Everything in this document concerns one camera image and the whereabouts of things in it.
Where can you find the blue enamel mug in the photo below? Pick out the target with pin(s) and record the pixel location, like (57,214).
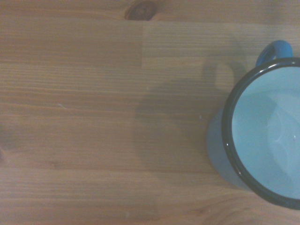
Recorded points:
(262,131)

